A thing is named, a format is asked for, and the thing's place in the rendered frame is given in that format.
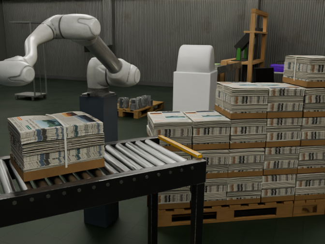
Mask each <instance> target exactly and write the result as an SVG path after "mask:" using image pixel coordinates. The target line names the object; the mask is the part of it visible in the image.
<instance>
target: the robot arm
mask: <svg viewBox="0 0 325 244"><path fill-rule="evenodd" d="M100 31H101V26H100V23H99V21H98V20H97V19H96V18H94V17H92V16H90V15H86V14H69V15H54V16H52V17H50V18H48V19H47V20H45V21H44V22H42V23H41V24H40V25H39V26H38V27H37V28H36V29H35V31H34V32H33V33H32V34H31V35H30V36H29V37H28V38H27V39H26V40H25V44H24V49H25V56H24V57H21V56H15V57H12V58H9V59H5V60H4V61H0V84H1V85H5V86H24V85H27V84H29V83H31V82H32V81H33V80H34V77H35V71H34V69H33V66H34V64H35V63H36V61H37V46H39V45H41V44H44V43H46V42H50V41H52V40H54V39H70V40H72V41H74V42H76V43H78V44H80V45H82V46H85V47H86V48H87V49H88V50H89V51H90V52H91V53H92V54H93V55H94V56H95V58H91V60H90V61H89V63H88V67H87V84H88V92H86V93H83V94H82V96H90V97H100V98H104V97H107V96H110V95H114V94H115V93H114V92H110V91H109V86H116V87H131V86H134V85H136V84H137V83H138V82H139V80H140V71H139V70H138V68H137V67H136V66H134V65H131V64H130V63H128V62H126V61H124V60H123V59H118V58H117V57H116V56H115V55H114V53H113V52H112V51H111V50H110V49H109V47H108V46H107V45H106V44H105V43H104V41H103V40H102V39H101V38H100V37H99V34H100Z"/></svg>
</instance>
